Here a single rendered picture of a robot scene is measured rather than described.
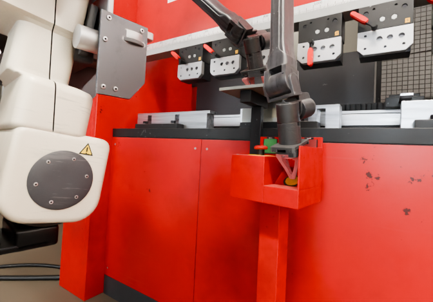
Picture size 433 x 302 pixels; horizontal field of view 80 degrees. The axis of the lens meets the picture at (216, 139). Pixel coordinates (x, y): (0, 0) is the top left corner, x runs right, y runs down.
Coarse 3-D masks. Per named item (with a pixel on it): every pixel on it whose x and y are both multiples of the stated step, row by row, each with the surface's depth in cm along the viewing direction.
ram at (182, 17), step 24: (144, 0) 149; (240, 0) 114; (264, 0) 107; (312, 0) 97; (360, 0) 88; (384, 0) 84; (144, 24) 147; (168, 24) 137; (192, 24) 128; (216, 24) 120; (264, 24) 107; (168, 48) 136
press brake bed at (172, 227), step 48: (144, 144) 126; (192, 144) 110; (240, 144) 97; (336, 144) 79; (384, 144) 73; (144, 192) 124; (192, 192) 108; (336, 192) 78; (384, 192) 72; (432, 192) 66; (144, 240) 122; (192, 240) 107; (240, 240) 95; (288, 240) 86; (336, 240) 78; (384, 240) 71; (432, 240) 66; (144, 288) 120; (192, 288) 106; (240, 288) 94; (288, 288) 85; (336, 288) 77; (384, 288) 71; (432, 288) 65
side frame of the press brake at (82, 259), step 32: (128, 0) 147; (160, 64) 169; (96, 96) 133; (160, 96) 169; (192, 96) 197; (96, 128) 132; (64, 224) 143; (96, 224) 134; (64, 256) 141; (96, 256) 134; (96, 288) 134
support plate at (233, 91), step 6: (252, 84) 82; (258, 84) 80; (222, 90) 88; (228, 90) 87; (234, 90) 87; (240, 90) 86; (258, 90) 85; (234, 96) 96; (264, 96) 93; (270, 102) 105
